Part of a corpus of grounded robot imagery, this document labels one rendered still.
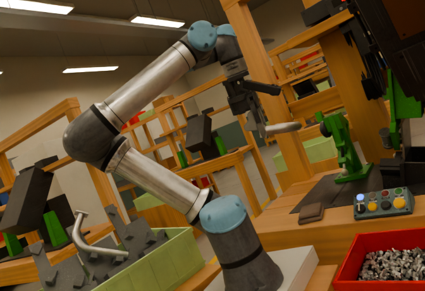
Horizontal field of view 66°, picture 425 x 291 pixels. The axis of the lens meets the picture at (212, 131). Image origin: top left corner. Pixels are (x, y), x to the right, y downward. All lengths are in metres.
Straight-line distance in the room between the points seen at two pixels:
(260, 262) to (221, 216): 0.14
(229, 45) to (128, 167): 0.46
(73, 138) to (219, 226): 0.40
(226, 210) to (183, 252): 0.62
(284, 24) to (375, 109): 10.28
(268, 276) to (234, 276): 0.08
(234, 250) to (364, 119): 0.96
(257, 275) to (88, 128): 0.52
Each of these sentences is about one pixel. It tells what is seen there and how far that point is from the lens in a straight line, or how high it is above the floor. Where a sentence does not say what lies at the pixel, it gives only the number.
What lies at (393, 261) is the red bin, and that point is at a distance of 0.87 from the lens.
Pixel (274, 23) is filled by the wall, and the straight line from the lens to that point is 11.85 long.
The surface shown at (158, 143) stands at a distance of 6.81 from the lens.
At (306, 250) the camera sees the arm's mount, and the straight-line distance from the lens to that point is 0.99.
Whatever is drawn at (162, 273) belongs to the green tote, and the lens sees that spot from 1.35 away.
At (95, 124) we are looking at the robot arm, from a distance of 0.81.
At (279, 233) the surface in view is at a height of 0.89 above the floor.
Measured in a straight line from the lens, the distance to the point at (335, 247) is 1.12.
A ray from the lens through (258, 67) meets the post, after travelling 1.72.
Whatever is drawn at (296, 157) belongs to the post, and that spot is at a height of 1.01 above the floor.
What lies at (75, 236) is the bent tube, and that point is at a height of 1.10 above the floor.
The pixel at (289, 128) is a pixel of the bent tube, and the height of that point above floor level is 1.21.
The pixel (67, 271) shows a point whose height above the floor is 0.99.
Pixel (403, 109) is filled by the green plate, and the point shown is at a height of 1.14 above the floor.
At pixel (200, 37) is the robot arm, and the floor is 1.52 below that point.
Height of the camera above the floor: 1.30
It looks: level
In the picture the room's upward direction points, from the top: 22 degrees counter-clockwise
